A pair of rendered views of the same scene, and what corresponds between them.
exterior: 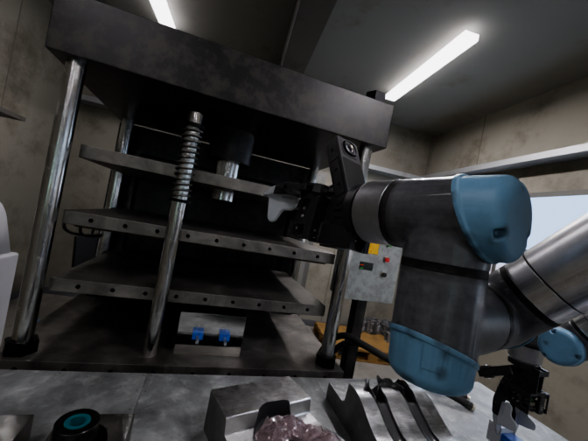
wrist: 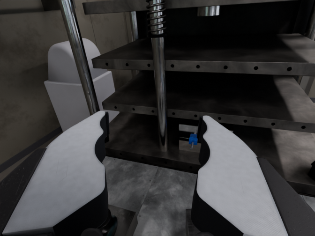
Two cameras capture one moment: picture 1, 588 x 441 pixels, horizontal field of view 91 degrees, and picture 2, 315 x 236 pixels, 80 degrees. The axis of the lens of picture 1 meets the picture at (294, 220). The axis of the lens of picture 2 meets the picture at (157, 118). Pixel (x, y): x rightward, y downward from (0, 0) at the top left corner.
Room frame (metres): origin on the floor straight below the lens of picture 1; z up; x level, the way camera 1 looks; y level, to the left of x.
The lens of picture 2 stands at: (0.44, -0.04, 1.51)
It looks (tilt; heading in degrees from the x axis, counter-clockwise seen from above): 31 degrees down; 37
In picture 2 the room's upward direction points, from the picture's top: 4 degrees counter-clockwise
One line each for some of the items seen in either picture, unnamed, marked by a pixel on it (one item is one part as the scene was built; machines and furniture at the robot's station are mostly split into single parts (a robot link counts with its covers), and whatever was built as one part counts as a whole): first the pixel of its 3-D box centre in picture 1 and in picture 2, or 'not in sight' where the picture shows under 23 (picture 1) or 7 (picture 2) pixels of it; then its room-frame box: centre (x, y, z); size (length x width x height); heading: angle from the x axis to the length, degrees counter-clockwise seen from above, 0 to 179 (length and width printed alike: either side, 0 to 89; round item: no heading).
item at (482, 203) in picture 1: (450, 219); not in sight; (0.28, -0.15, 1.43); 0.11 x 0.08 x 0.09; 35
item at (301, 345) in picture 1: (196, 329); (201, 125); (1.51, 0.39, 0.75); 1.30 x 0.84 x 0.06; 107
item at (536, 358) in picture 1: (526, 353); not in sight; (0.79, -0.69, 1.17); 0.08 x 0.08 x 0.05
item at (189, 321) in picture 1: (210, 313); (208, 117); (1.45, 0.32, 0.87); 0.50 x 0.27 x 0.17; 17
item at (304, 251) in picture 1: (214, 233); (206, 48); (1.56, 0.41, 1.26); 1.10 x 0.74 x 0.05; 107
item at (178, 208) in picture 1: (164, 275); (161, 99); (1.14, 0.46, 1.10); 0.05 x 0.05 x 1.30
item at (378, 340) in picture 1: (362, 336); not in sight; (3.63, -1.13, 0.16); 1.13 x 0.79 x 0.32; 101
